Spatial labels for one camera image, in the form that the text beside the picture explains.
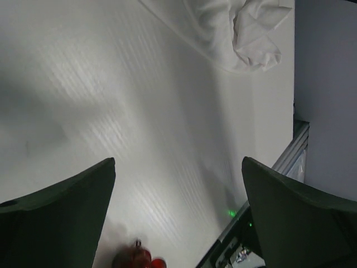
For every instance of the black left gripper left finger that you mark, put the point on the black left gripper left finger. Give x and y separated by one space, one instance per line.
60 225

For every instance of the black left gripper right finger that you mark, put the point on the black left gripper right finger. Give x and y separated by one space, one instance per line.
298 225

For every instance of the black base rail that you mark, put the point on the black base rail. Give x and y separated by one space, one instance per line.
238 244

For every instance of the red grape bunch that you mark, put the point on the red grape bunch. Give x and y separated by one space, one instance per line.
136 256

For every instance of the white cloth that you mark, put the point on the white cloth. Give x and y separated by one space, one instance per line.
232 34

